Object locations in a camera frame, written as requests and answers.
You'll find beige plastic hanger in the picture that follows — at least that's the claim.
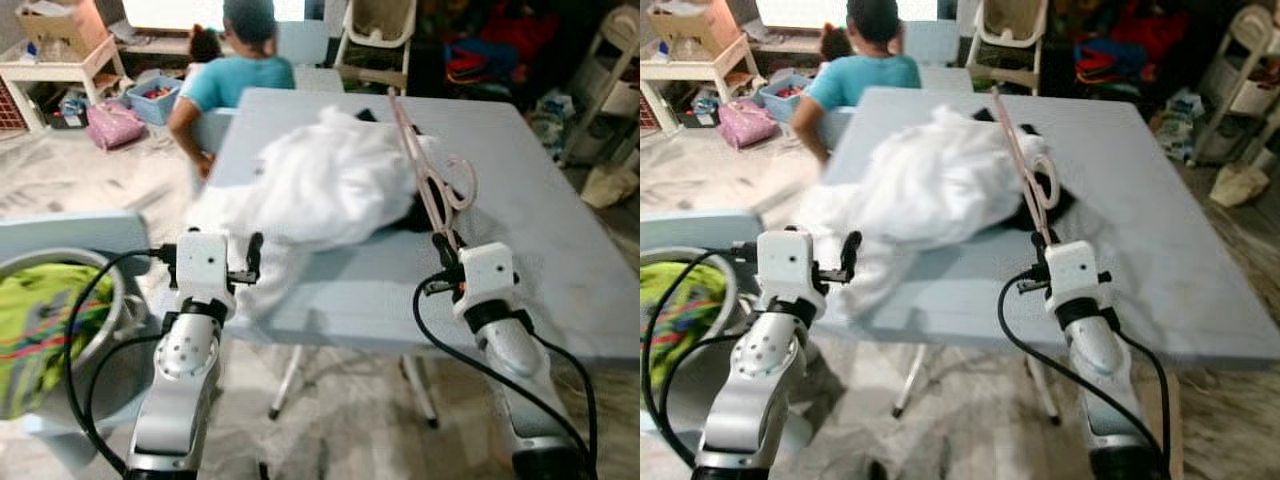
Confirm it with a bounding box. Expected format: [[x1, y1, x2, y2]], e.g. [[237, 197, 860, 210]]
[[990, 88, 1061, 251], [385, 88, 479, 263]]

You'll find yellow green striped garment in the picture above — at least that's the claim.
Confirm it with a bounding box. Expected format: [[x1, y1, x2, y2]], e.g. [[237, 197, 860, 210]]
[[640, 262, 729, 396], [0, 262, 116, 419]]

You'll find white garment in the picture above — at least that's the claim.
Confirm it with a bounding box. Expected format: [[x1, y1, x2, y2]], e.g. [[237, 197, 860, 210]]
[[800, 104, 1051, 323], [185, 104, 446, 323]]

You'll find pale folding table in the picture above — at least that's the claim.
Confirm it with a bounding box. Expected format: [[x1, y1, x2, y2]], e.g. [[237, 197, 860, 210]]
[[190, 87, 641, 429], [815, 87, 1280, 421]]

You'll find grey round laundry basket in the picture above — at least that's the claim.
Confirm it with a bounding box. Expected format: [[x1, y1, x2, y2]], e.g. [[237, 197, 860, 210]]
[[640, 247, 739, 401], [0, 247, 126, 421]]

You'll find pink bag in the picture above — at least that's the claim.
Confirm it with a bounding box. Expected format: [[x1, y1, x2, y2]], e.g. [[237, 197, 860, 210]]
[[85, 98, 149, 151], [715, 98, 781, 151]]

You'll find blue plastic basket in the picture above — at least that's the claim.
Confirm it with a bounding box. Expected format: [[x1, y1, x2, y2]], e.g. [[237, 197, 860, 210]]
[[755, 75, 813, 123], [125, 75, 186, 126]]

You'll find person in teal shirt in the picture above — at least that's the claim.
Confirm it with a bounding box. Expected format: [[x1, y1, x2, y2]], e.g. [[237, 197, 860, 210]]
[[790, 0, 923, 166], [165, 0, 298, 181]]

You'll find beige plastic bag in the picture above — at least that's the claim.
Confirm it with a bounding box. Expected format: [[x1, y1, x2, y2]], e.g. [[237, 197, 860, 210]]
[[1208, 165, 1271, 209], [580, 165, 641, 209]]

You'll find small dark haired child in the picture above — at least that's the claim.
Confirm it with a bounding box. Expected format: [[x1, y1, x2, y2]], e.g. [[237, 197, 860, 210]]
[[188, 25, 226, 63], [818, 25, 853, 63]]

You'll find white shelf rack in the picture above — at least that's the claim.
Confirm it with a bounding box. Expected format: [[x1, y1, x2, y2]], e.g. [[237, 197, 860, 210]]
[[1190, 5, 1280, 166], [565, 5, 641, 166]]

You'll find red clothes pile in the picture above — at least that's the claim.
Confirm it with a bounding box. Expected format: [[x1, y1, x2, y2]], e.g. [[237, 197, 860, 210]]
[[480, 5, 561, 61], [1110, 5, 1191, 61]]

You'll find low white table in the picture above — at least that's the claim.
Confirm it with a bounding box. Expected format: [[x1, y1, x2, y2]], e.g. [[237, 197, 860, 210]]
[[0, 35, 129, 131], [640, 35, 761, 131]]

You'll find brown cardboard box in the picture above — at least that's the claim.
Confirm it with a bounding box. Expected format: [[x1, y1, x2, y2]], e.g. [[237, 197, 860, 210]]
[[15, 0, 109, 61], [645, 0, 741, 61]]

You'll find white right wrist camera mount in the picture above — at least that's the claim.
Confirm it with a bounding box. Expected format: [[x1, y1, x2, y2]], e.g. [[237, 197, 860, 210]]
[[1043, 240, 1101, 316], [453, 243, 519, 321]]

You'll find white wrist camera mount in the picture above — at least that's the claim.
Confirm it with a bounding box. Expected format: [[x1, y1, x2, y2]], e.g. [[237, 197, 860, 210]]
[[1043, 240, 1101, 316], [755, 228, 816, 316], [453, 243, 519, 321], [173, 229, 239, 319]]

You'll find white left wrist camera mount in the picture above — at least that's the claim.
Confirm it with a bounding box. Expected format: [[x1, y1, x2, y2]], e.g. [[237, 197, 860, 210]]
[[755, 228, 816, 316], [173, 229, 239, 319]]

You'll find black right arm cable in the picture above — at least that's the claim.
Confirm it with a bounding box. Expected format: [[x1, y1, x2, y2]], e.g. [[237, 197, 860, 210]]
[[412, 270, 599, 476], [997, 268, 1173, 471]]

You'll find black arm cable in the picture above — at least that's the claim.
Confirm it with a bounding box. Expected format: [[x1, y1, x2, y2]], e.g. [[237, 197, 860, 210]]
[[997, 268, 1173, 471], [412, 270, 599, 476], [640, 243, 761, 471], [62, 247, 181, 476]]

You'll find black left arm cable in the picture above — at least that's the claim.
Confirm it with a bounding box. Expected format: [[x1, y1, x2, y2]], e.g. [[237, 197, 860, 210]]
[[640, 243, 761, 471], [62, 247, 181, 476]]

